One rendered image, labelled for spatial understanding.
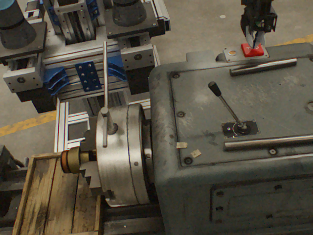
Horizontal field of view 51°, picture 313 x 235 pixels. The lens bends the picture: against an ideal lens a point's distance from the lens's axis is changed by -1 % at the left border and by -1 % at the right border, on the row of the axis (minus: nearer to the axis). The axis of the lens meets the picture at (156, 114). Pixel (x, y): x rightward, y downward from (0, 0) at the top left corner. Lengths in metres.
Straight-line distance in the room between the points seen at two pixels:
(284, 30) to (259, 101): 2.58
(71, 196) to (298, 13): 3.06
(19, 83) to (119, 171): 0.73
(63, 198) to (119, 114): 0.45
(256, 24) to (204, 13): 2.77
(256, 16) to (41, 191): 0.96
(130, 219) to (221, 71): 0.59
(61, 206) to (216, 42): 2.42
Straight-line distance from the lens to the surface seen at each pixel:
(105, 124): 0.86
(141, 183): 0.93
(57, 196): 1.29
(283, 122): 0.91
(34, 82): 1.48
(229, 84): 0.99
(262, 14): 0.97
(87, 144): 1.06
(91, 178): 1.01
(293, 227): 1.20
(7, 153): 1.51
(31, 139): 2.79
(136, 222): 1.19
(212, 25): 3.54
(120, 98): 1.99
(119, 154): 0.91
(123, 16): 1.45
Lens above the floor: 1.93
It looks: 47 degrees down
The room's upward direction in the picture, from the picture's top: 10 degrees counter-clockwise
